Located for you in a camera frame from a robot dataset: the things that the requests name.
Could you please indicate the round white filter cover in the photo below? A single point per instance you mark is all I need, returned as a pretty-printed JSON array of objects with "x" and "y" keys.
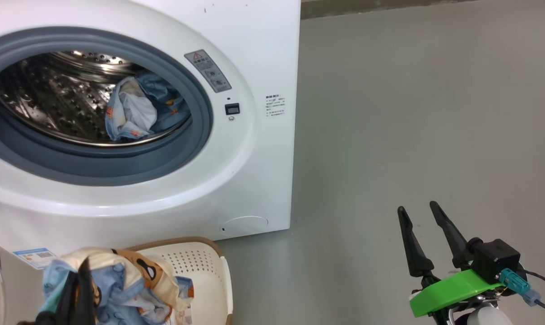
[{"x": 244, "y": 225}]

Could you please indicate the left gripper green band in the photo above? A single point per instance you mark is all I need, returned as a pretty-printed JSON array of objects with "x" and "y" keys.
[{"x": 42, "y": 321}]

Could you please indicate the black door latch socket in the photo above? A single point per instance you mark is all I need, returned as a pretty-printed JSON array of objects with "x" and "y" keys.
[{"x": 232, "y": 109}]

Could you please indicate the cream cartoon print garment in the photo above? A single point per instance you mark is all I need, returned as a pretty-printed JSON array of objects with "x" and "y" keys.
[{"x": 96, "y": 257}]

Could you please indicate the white front-load washing machine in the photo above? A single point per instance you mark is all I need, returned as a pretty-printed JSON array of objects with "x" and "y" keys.
[{"x": 263, "y": 180}]

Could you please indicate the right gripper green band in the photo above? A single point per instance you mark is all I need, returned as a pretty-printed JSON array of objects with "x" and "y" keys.
[{"x": 453, "y": 289}]

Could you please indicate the grey warning sticker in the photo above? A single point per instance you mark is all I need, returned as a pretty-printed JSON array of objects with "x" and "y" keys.
[{"x": 208, "y": 71}]

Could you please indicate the blue energy label sticker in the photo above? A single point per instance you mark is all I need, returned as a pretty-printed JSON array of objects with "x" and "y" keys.
[{"x": 34, "y": 258}]

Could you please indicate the grey rubber door gasket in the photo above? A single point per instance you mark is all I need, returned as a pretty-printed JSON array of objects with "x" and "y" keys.
[{"x": 96, "y": 167}]

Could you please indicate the cream perforated laundry basket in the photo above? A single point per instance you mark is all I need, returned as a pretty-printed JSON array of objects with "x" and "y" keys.
[{"x": 205, "y": 280}]

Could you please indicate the steel washer drum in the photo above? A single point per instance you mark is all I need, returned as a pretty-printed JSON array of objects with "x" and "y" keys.
[{"x": 51, "y": 99}]

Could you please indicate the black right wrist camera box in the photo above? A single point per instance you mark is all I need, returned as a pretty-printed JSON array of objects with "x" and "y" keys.
[{"x": 496, "y": 259}]

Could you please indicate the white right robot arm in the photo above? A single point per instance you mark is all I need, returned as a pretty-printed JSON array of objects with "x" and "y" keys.
[{"x": 484, "y": 317}]

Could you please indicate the small printed text label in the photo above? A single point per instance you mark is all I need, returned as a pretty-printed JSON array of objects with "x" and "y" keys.
[{"x": 274, "y": 106}]

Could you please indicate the blue cake print garment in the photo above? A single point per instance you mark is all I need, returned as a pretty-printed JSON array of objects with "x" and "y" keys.
[{"x": 164, "y": 99}]

